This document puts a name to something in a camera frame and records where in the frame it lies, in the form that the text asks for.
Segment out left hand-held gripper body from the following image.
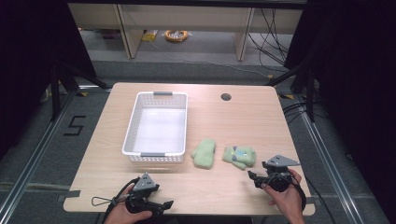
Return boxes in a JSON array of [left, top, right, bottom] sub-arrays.
[[125, 172, 161, 215]]

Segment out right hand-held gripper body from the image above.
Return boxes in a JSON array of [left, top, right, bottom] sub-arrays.
[[262, 154, 302, 192]]

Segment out green frog plush toy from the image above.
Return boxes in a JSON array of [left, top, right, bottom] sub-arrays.
[[221, 145, 257, 171]]

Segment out white perforated plastic basket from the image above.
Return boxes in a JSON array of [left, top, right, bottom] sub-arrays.
[[121, 91, 189, 164]]

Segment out person's left hand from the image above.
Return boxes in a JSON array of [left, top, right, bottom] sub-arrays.
[[104, 186, 154, 224]]

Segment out person's right hand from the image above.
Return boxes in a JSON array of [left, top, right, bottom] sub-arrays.
[[263, 168, 306, 224]]

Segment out black metal stand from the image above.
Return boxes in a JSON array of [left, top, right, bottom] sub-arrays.
[[264, 62, 317, 123], [49, 61, 110, 122]]

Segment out black curtain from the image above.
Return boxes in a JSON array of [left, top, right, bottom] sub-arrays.
[[283, 0, 396, 224], [0, 0, 98, 161]]

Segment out yellow packet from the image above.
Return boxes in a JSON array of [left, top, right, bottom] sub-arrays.
[[141, 30, 159, 43]]

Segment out thin wire loop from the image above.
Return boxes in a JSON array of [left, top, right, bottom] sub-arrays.
[[91, 195, 126, 207]]

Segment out black wrist strap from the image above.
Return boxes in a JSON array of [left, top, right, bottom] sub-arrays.
[[291, 182, 308, 213]]

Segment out black floor cable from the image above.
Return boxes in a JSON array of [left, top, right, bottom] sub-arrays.
[[304, 175, 338, 224]]

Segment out aluminium floor rail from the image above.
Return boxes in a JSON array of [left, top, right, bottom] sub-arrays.
[[0, 89, 78, 217], [293, 92, 366, 224]]

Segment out black cables beside stand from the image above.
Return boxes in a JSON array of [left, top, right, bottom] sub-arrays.
[[281, 100, 329, 126]]

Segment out white floor cable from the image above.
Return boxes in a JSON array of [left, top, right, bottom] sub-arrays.
[[148, 40, 273, 78]]

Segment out bundle of black cables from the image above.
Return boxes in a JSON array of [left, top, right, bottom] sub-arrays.
[[247, 7, 292, 67]]

